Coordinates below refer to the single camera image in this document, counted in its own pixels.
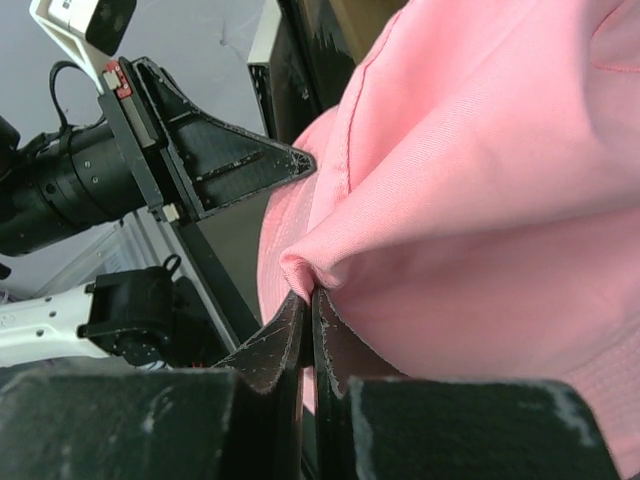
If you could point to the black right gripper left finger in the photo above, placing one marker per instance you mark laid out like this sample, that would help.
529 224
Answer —
241 419

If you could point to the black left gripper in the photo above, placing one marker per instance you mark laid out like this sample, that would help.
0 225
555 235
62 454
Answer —
152 148

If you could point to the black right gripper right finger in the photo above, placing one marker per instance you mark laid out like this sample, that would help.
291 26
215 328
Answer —
373 422

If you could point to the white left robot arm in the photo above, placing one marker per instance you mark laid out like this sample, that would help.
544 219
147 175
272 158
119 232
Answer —
152 317

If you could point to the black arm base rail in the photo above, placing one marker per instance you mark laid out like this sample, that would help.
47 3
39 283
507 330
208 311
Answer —
222 253

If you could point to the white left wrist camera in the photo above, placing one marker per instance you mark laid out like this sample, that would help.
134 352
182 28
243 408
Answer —
89 32

